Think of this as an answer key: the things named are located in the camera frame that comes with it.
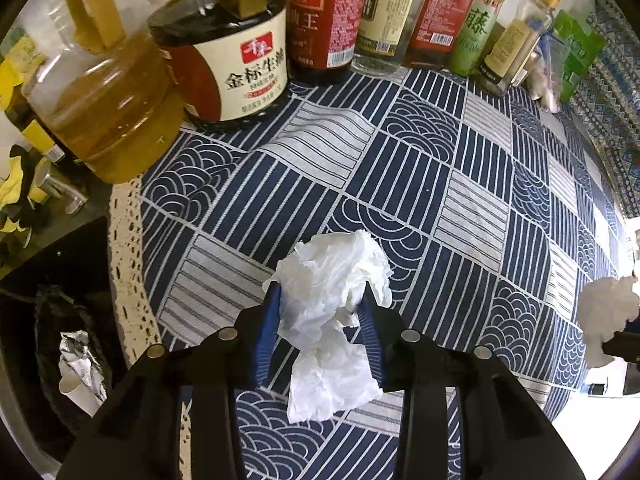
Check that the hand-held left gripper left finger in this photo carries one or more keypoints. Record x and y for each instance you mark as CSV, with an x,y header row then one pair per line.
x,y
265,340

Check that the bin with black bag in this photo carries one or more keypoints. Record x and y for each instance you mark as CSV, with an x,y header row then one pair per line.
x,y
30,360

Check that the yellow label bottle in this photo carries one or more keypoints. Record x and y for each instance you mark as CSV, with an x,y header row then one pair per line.
x,y
39,137

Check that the white blue bag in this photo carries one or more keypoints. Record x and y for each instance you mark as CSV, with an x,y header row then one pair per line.
x,y
545,80

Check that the yellow cap bottle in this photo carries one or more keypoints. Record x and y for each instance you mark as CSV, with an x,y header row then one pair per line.
x,y
515,45

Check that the clear bottle cream label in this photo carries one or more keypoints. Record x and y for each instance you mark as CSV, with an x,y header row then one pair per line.
x,y
385,20

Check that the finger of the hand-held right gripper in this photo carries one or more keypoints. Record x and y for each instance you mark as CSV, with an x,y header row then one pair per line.
x,y
622,346

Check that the yellow black gloves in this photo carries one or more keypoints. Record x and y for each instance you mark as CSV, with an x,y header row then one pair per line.
x,y
15,190

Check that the dark sink counter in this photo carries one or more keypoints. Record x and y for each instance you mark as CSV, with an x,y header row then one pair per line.
x,y
55,240

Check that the white tissue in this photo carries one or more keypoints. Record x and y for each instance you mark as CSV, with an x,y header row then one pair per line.
x,y
605,310
325,285

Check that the clear plastic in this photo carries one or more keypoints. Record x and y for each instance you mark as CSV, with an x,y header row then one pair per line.
x,y
82,360

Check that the patterned blue cloth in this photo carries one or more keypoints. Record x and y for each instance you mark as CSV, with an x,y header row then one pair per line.
x,y
615,110

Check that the green bag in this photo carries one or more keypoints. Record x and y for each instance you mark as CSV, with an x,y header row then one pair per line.
x,y
577,55

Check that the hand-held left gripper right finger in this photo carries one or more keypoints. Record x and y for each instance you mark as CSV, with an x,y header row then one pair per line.
x,y
372,345

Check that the large cooking oil jug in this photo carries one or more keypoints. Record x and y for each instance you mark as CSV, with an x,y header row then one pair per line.
x,y
115,100

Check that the dark bottle red label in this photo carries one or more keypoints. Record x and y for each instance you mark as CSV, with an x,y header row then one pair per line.
x,y
325,20
440,15

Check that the plain white paper cup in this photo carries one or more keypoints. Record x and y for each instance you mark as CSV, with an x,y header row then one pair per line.
x,y
77,395

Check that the green label bottle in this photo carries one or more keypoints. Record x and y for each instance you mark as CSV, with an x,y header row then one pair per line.
x,y
475,30

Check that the dark soy sauce jug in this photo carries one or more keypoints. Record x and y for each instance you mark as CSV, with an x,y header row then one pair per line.
x,y
235,70

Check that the metal cylinder fitting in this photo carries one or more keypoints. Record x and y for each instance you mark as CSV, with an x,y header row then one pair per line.
x,y
62,187

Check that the blue checked tablecloth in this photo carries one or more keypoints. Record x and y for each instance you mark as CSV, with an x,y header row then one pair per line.
x,y
450,170

